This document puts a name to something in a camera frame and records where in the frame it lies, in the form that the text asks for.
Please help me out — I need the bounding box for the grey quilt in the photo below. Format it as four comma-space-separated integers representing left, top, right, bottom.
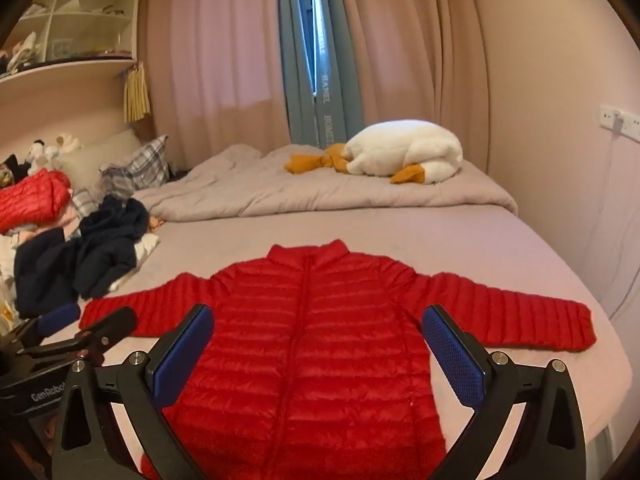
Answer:
132, 143, 518, 221

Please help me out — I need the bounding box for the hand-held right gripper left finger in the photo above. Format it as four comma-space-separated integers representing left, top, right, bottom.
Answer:
51, 303, 216, 480

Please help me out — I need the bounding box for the white cloth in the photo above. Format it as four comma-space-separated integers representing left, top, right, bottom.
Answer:
107, 232, 161, 293

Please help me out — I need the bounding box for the white plush dog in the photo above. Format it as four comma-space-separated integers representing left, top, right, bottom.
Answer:
27, 140, 60, 175

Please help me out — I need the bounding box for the white wall shelf unit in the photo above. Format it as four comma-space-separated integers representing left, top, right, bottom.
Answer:
0, 0, 141, 83

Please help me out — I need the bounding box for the white goose plush toy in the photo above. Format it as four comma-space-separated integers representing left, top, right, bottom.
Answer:
285, 119, 463, 184

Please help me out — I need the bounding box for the navy garment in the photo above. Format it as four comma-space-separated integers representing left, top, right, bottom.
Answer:
14, 227, 83, 318

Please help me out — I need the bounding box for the plaid pillow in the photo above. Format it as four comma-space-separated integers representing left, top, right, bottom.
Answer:
100, 134, 171, 192

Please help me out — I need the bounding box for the folded red quilted jacket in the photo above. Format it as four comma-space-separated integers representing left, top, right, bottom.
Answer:
0, 169, 71, 235

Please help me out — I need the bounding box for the plaid cloth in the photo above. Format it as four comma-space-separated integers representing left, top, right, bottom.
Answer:
70, 187, 107, 221

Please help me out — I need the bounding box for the white wall socket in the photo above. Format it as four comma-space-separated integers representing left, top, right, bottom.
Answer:
600, 104, 640, 141

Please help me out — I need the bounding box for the bed with pink sheet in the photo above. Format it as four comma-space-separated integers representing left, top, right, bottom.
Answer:
0, 130, 633, 480

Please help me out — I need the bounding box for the red puffer jacket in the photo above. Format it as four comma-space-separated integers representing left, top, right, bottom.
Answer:
79, 240, 598, 480

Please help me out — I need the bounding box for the yellow hanging tassel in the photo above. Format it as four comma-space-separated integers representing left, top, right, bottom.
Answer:
123, 62, 151, 123

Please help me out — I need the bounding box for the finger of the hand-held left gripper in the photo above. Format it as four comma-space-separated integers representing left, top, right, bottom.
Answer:
22, 306, 138, 362
9, 302, 82, 347

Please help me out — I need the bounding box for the blue curtain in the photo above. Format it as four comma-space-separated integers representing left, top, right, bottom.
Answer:
276, 0, 364, 149

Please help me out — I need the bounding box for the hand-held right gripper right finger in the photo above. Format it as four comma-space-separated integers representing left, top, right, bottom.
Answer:
421, 304, 587, 480

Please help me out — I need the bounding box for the beige pillow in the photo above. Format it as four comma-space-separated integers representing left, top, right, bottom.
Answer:
55, 130, 143, 191

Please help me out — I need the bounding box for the white cable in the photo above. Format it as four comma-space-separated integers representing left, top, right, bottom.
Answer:
599, 127, 625, 241

